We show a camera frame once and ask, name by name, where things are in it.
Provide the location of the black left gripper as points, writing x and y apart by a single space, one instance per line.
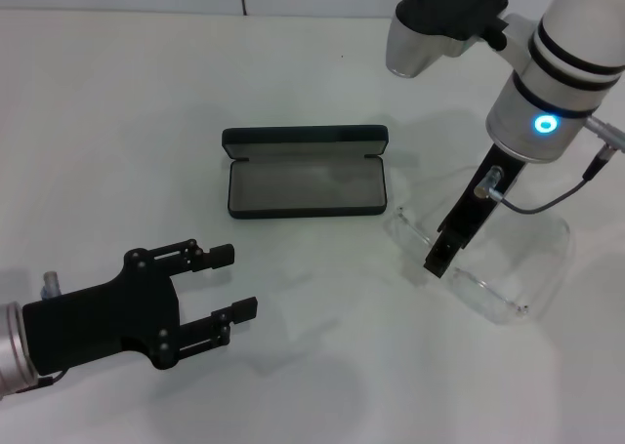
97 322

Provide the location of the black glasses case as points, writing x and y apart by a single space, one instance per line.
303 195

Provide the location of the clear white glasses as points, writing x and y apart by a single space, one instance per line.
488 297

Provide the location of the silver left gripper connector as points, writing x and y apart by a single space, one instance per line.
51 285

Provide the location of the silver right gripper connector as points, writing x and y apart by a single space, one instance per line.
488 181

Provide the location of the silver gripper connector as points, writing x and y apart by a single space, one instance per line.
51 285
488 181

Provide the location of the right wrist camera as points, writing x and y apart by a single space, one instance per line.
429 14

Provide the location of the silver right wrist plug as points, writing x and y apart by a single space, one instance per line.
605 132

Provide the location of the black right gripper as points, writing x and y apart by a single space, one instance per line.
488 195

